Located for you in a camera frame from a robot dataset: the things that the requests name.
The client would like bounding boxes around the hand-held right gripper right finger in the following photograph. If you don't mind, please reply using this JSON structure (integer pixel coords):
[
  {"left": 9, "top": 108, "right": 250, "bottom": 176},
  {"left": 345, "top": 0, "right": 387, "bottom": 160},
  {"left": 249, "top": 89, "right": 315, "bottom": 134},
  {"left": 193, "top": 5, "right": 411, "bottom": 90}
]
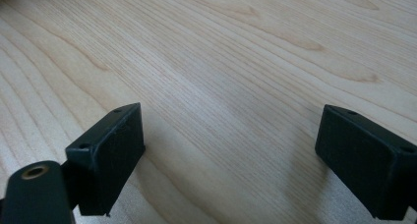
[{"left": 315, "top": 103, "right": 417, "bottom": 221}]

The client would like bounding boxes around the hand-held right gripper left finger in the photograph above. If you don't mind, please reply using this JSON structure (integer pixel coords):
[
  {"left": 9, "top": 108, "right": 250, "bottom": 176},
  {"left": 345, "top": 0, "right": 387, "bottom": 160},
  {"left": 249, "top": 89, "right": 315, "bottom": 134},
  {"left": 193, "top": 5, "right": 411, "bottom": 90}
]
[{"left": 64, "top": 102, "right": 147, "bottom": 217}]

